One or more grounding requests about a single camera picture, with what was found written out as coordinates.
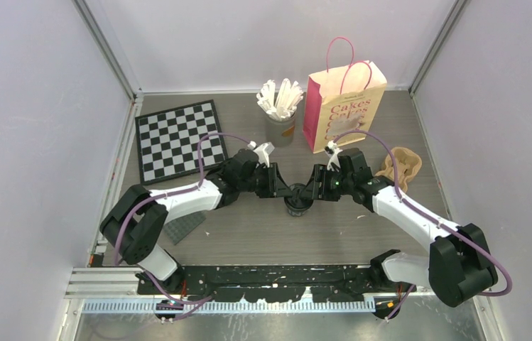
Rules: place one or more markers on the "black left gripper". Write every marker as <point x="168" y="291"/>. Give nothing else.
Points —
<point x="271" y="190"/>

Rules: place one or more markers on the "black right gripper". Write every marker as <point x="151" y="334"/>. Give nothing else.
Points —
<point x="313" y="190"/>

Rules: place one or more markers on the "single black cup lid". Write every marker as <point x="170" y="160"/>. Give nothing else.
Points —
<point x="296" y="189"/>

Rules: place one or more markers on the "single black coffee cup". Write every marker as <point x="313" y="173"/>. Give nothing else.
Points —
<point x="297" y="207"/>

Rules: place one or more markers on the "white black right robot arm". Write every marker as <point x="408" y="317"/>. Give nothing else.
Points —
<point x="457" y="266"/>

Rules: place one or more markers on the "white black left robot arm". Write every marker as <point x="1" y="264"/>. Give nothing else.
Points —
<point x="134" y="224"/>

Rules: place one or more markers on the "grey holder cup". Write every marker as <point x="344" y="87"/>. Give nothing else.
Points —
<point x="279" y="133"/>

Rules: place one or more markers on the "white wrapped stirrers bundle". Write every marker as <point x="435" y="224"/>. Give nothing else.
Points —
<point x="279" y="102"/>

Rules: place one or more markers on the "pink cakes paper bag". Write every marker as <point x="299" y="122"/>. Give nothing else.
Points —
<point x="340" y="100"/>

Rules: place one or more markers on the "grey studded baseplate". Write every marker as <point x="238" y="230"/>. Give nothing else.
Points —
<point x="178" y="229"/>

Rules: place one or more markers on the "black white chessboard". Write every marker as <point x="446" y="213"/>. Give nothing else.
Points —
<point x="167" y="140"/>

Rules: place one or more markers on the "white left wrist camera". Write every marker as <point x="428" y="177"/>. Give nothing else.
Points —
<point x="263" y="151"/>

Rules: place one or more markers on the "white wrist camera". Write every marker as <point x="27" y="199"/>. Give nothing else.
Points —
<point x="263" y="151"/>
<point x="333" y="151"/>

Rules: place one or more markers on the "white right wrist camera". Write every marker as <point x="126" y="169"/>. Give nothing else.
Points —
<point x="333" y="151"/>

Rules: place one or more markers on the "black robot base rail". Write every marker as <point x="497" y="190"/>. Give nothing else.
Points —
<point x="274" y="283"/>

